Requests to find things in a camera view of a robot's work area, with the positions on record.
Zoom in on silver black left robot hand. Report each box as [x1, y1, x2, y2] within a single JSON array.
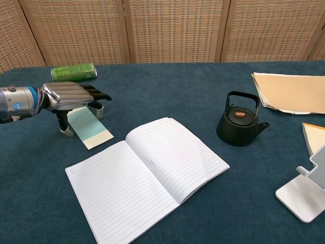
[[40, 81, 113, 138]]

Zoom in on beige loose-leaf paper stack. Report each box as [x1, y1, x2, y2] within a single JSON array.
[[251, 72, 325, 115]]

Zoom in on cream and teal tasselled bookmark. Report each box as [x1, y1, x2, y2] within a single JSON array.
[[66, 106, 115, 150]]

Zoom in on black teapot with handle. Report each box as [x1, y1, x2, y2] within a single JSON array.
[[216, 90, 271, 147]]

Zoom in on woven wooden folding screen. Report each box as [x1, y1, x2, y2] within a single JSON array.
[[0, 0, 325, 75]]

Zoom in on white phone stand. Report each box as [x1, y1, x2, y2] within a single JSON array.
[[275, 144, 325, 224]]

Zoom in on cream notepad with orange edge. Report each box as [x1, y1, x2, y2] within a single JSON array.
[[301, 122, 325, 156]]

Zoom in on dark blue table cover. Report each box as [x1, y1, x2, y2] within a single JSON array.
[[0, 60, 325, 244]]

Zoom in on open lined notebook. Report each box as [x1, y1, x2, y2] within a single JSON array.
[[64, 117, 231, 244]]

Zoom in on green drink can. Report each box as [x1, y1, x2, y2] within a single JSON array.
[[50, 63, 98, 82]]

